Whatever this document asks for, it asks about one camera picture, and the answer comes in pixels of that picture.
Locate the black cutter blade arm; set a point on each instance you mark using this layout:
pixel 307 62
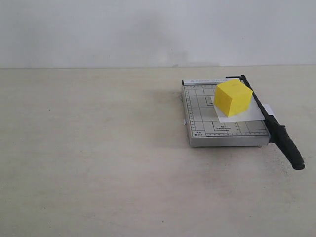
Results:
pixel 278 132

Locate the yellow cube block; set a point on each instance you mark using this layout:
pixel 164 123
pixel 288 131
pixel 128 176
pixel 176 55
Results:
pixel 232 97

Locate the white paper sheet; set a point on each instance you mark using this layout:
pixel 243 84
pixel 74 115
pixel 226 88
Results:
pixel 253 113

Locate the grey paper cutter base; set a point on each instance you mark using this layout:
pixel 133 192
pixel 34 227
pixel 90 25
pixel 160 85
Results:
pixel 203 126

